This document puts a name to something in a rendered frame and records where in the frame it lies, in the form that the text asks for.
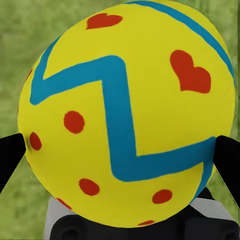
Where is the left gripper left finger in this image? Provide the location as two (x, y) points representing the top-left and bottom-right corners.
(0, 133), (26, 193)

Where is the easter egg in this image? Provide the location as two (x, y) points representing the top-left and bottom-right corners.
(17, 0), (236, 228)

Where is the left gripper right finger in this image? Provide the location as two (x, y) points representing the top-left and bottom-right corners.
(213, 135), (240, 208)

